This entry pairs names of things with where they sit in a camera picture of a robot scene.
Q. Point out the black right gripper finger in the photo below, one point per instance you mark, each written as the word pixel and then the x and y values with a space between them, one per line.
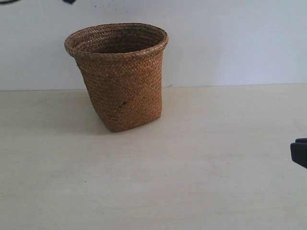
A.
pixel 299 152

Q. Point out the brown woven wicker basket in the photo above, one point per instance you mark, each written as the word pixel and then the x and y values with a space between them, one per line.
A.
pixel 121 66

